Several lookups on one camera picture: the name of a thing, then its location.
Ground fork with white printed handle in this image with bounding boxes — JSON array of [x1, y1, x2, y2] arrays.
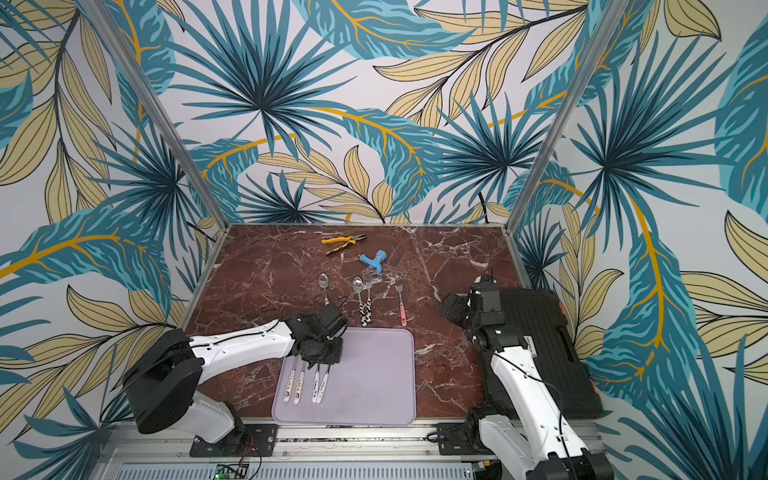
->
[[282, 356, 299, 402]]

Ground spoon with white printed handle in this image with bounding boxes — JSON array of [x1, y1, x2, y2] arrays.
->
[[292, 360, 307, 404]]

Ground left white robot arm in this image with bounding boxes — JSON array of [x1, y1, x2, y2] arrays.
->
[[122, 303, 347, 454]]

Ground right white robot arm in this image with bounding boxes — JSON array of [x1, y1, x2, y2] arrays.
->
[[436, 282, 615, 479]]

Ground black tool case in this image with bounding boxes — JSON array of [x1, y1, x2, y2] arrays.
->
[[500, 289, 602, 420]]

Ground lilac placemat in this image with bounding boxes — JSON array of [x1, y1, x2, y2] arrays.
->
[[271, 327, 416, 426]]

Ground yellow black pliers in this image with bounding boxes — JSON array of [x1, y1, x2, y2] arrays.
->
[[321, 234, 367, 256]]

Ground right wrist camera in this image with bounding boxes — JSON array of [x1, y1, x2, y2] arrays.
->
[[468, 281, 502, 312]]

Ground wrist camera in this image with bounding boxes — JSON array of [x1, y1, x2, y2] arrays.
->
[[316, 302, 347, 338], [468, 281, 502, 312]]

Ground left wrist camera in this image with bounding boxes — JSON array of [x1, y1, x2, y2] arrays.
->
[[316, 302, 347, 338]]

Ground spoon with checkered handle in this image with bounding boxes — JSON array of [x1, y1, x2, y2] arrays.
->
[[352, 277, 367, 327]]

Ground fork with checkered handle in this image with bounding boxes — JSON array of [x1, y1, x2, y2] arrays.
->
[[363, 280, 373, 326]]

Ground fork with pink handle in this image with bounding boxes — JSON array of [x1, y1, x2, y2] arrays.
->
[[395, 277, 407, 327]]

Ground blue hose nozzle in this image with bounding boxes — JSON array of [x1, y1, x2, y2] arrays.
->
[[359, 250, 387, 275]]

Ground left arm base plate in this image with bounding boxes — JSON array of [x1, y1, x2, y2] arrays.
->
[[189, 424, 278, 458]]

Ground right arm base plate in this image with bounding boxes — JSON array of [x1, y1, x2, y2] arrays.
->
[[436, 421, 490, 456]]

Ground aluminium front rail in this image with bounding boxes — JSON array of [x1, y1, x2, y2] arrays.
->
[[89, 418, 613, 480]]

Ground aluminium frame post right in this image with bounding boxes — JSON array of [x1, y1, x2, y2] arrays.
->
[[504, 0, 629, 237]]

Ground aluminium frame post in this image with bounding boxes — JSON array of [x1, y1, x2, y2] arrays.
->
[[504, 0, 629, 237], [79, 0, 230, 230]]

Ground aluminium frame post left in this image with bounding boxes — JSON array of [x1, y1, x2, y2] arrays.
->
[[79, 0, 230, 230]]

